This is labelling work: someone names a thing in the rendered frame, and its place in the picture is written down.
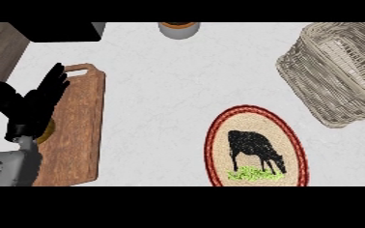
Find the grey jar with orange rim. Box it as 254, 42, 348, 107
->
156, 22, 201, 41

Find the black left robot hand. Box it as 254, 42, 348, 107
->
0, 62, 71, 143

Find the oval cow placemat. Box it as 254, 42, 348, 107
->
204, 104, 310, 187

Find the black appliance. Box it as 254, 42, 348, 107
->
10, 22, 102, 43

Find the brown wooden panel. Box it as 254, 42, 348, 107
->
0, 22, 31, 83

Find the brown wooden cutting board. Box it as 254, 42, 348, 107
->
29, 63, 106, 187

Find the pale wicker basket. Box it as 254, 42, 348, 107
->
275, 22, 365, 129

